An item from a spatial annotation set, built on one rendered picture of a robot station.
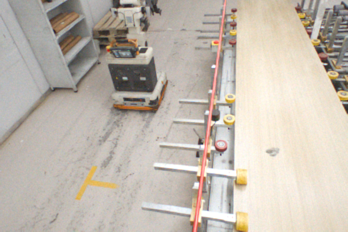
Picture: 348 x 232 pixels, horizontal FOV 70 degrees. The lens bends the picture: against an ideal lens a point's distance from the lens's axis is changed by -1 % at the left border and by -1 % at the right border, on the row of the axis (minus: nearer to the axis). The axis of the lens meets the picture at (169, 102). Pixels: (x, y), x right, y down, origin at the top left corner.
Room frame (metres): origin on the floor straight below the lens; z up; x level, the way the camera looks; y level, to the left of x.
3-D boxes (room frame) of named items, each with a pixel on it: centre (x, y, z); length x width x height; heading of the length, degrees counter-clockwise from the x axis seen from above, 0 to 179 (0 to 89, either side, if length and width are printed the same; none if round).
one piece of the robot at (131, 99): (2.56, 0.45, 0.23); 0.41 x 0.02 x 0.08; 74
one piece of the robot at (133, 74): (2.79, 0.40, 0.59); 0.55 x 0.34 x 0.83; 74
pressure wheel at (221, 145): (1.06, -0.29, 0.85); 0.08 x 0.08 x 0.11
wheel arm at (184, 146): (1.11, -0.10, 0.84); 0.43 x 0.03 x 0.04; 73
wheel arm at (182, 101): (1.58, -0.29, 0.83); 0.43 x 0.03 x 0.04; 73
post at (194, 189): (0.64, -0.07, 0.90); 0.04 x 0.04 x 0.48; 73
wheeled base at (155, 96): (2.88, 0.38, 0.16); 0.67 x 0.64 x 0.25; 164
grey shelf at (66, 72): (3.74, 1.50, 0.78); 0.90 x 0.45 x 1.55; 163
